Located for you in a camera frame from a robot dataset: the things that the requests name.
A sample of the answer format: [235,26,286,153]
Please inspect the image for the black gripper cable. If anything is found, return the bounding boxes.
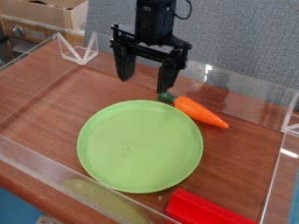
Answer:
[171,0,193,21]

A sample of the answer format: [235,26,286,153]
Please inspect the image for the orange toy carrot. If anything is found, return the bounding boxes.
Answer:
[157,92,229,129]

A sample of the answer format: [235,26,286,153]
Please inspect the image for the green plastic plate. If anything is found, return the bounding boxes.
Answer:
[77,100,203,193]

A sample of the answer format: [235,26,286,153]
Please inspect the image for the clear acrylic tray walls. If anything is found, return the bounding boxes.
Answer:
[0,36,299,224]

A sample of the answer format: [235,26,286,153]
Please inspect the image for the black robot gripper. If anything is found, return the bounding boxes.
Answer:
[111,0,192,94]

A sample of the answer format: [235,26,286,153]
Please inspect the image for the cardboard box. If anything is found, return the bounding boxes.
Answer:
[0,0,88,30]

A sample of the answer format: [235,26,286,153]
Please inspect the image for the red plastic block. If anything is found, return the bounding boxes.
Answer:
[165,188,258,224]

